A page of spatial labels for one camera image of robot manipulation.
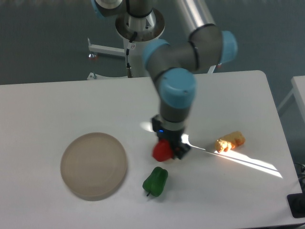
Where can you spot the round beige plate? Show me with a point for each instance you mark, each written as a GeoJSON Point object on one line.
{"type": "Point", "coordinates": [94, 166]}

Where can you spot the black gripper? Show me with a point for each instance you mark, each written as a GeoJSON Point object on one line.
{"type": "Point", "coordinates": [172, 132]}

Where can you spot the green bell pepper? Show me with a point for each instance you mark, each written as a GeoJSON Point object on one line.
{"type": "Point", "coordinates": [155, 182]}

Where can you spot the black device at table edge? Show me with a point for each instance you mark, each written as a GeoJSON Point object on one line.
{"type": "Point", "coordinates": [297, 205]}

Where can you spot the fried chicken toy piece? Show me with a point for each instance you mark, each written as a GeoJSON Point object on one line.
{"type": "Point", "coordinates": [229, 141]}

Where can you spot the red bell pepper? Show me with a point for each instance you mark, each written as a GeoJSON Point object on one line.
{"type": "Point", "coordinates": [162, 151]}

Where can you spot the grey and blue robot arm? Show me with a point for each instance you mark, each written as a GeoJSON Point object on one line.
{"type": "Point", "coordinates": [176, 87]}

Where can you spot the white side table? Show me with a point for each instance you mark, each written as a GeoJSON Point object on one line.
{"type": "Point", "coordinates": [296, 94]}

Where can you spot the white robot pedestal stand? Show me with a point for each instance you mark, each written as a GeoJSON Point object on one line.
{"type": "Point", "coordinates": [141, 31]}

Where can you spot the yellow bell pepper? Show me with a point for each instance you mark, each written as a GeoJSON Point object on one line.
{"type": "Point", "coordinates": [170, 161]}

